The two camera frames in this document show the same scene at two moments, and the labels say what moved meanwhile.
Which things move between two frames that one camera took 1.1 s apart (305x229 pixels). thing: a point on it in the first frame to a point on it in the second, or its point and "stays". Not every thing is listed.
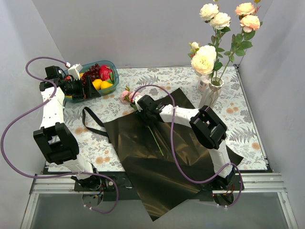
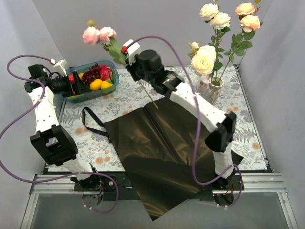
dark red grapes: [94, 72] stays
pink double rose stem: [127, 96] to [103, 36]
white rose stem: [203, 61] stays
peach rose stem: [248, 14] stays
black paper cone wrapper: [166, 161] stays
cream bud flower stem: [220, 22] stays
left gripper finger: [90, 90] to [80, 87]
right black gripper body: [142, 110] to [130, 66]
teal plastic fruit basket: [111, 63] stays
